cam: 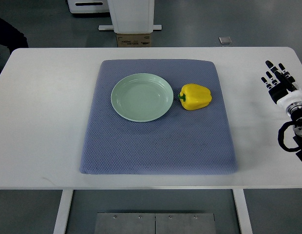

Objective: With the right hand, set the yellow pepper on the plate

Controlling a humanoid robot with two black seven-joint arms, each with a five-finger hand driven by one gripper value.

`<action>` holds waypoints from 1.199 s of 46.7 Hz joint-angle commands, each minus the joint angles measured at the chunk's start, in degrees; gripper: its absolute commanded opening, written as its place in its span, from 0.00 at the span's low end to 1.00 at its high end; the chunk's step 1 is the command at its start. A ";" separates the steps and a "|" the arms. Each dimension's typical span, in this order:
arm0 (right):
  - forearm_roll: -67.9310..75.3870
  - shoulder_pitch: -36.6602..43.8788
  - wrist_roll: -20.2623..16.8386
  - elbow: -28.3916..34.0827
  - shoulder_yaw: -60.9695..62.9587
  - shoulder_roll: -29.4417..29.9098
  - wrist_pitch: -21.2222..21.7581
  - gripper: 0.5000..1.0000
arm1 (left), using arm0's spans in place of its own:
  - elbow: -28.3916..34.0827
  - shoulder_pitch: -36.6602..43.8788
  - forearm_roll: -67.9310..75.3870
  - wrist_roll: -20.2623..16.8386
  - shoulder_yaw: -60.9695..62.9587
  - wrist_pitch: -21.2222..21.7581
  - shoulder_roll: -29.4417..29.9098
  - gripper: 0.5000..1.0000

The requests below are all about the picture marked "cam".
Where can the white left table leg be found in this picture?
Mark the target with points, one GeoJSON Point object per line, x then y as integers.
{"type": "Point", "coordinates": [63, 212]}

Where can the yellow bell pepper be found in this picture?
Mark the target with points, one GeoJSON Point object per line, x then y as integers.
{"type": "Point", "coordinates": [194, 96]}

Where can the grey metal base plate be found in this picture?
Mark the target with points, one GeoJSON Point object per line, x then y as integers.
{"type": "Point", "coordinates": [155, 223]}

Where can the black chair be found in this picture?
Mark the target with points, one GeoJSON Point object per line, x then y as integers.
{"type": "Point", "coordinates": [11, 38]}

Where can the small grey floor plate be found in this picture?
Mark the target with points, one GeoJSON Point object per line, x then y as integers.
{"type": "Point", "coordinates": [225, 40]}

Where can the white right table leg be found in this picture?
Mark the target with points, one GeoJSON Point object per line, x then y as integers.
{"type": "Point", "coordinates": [242, 211]}

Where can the white cabinet with slot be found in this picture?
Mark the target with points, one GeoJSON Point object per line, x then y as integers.
{"type": "Point", "coordinates": [88, 6]}

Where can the blue textured mat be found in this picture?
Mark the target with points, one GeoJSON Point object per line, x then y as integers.
{"type": "Point", "coordinates": [181, 142]}

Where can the white table leg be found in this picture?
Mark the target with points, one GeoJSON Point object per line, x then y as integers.
{"type": "Point", "coordinates": [63, 212]}
{"type": "Point", "coordinates": [242, 211]}

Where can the white pedestal stand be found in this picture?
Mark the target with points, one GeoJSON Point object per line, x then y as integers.
{"type": "Point", "coordinates": [131, 17]}

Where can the light green plate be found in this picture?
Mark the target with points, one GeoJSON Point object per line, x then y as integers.
{"type": "Point", "coordinates": [142, 97]}

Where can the brown cardboard box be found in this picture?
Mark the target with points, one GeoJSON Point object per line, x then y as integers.
{"type": "Point", "coordinates": [133, 40]}

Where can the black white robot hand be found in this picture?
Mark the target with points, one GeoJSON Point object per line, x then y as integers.
{"type": "Point", "coordinates": [282, 87]}

